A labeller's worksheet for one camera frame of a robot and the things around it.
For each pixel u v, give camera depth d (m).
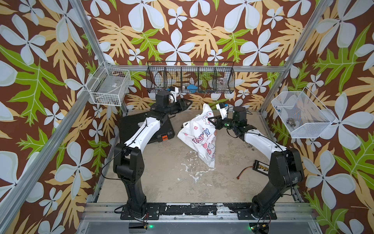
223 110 0.77
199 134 0.88
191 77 0.99
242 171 0.88
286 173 0.47
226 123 0.76
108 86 0.87
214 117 0.82
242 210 0.75
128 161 0.49
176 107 0.75
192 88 0.96
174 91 0.76
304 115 0.80
